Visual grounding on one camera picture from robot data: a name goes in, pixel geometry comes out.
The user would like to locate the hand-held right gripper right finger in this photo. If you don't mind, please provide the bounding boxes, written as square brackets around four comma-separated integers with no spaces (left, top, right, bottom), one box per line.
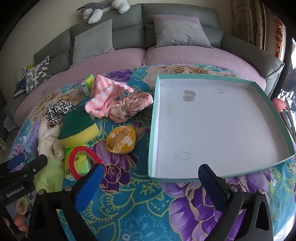
[198,164,274,241]

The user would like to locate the teal cardboard tray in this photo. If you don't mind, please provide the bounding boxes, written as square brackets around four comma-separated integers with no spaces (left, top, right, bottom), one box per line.
[148,74,296,183]

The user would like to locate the red hanging decoration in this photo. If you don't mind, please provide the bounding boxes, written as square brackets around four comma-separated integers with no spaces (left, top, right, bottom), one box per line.
[274,19,285,58]

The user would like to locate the green yellow sponge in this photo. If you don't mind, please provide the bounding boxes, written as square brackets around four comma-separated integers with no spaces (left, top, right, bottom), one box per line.
[57,107,99,149]

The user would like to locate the floral teal blanket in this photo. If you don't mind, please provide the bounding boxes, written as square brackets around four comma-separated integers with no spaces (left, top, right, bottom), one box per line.
[7,64,296,241]

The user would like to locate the pink plastic stool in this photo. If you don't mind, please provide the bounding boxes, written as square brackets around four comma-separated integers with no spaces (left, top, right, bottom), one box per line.
[272,98,287,116]

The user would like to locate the black white patterned cushion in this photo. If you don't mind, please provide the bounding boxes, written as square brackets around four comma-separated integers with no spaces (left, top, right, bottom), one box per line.
[25,56,52,94]

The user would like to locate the red plastic ring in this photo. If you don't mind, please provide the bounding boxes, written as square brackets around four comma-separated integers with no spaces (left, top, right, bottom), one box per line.
[68,146,104,180]

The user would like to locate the green tissue packet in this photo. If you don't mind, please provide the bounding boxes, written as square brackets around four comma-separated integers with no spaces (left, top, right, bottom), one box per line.
[81,74,95,96]
[65,148,93,179]

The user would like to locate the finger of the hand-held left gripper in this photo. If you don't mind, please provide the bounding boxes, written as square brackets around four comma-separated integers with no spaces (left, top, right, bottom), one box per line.
[0,153,25,172]
[13,154,48,181]

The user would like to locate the cream knitted cloth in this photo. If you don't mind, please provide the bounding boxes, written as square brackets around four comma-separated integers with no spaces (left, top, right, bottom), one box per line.
[38,120,66,162]

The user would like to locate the yellow book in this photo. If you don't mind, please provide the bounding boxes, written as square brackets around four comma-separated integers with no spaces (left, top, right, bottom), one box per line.
[20,64,35,80]

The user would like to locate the beige patterned curtain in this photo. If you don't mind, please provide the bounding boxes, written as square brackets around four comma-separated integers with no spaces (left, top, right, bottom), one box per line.
[231,0,266,50]

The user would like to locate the person's left hand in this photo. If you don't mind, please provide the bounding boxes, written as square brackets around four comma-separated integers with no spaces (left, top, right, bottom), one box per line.
[3,198,29,233]

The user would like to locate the dusty pink towel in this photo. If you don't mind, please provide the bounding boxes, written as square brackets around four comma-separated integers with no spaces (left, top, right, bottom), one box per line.
[109,92,154,123]

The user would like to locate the leopard print scrunchie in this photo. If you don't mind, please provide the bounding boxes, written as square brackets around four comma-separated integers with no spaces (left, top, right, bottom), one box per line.
[45,101,76,124]

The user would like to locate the light green cloth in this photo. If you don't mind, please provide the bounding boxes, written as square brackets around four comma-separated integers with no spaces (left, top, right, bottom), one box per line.
[34,160,64,193]

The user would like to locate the orange pouch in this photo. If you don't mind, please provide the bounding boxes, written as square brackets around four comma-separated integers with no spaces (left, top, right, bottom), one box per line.
[106,126,136,155]

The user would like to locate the grey leather sofa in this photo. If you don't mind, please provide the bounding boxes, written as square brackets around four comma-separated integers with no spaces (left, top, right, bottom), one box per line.
[33,2,285,99]

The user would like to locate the grey cushion with lilac band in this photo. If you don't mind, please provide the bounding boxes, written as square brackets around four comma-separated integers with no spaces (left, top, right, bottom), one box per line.
[151,14,213,49]

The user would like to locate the pink white knitted cloth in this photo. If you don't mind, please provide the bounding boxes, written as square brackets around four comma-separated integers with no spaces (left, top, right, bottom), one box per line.
[85,75,134,118]

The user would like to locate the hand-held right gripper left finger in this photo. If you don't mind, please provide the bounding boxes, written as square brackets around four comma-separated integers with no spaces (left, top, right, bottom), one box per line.
[27,163,105,241]

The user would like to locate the dark blue cushion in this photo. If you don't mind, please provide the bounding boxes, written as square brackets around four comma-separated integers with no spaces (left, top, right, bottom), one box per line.
[14,77,27,98]

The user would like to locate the plain grey cushion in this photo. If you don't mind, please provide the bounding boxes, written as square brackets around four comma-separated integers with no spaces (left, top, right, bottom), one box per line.
[72,19,115,67]

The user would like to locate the dark door frame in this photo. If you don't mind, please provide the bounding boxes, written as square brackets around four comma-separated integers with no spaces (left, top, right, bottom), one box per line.
[284,22,294,93]

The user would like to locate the grey white plush husky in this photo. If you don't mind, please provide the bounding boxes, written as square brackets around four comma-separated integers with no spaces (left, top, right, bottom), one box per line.
[77,0,130,25]

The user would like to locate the lilac ribbed seat cushion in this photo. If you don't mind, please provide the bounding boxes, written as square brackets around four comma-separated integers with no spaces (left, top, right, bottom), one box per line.
[143,47,267,93]
[14,48,147,127]

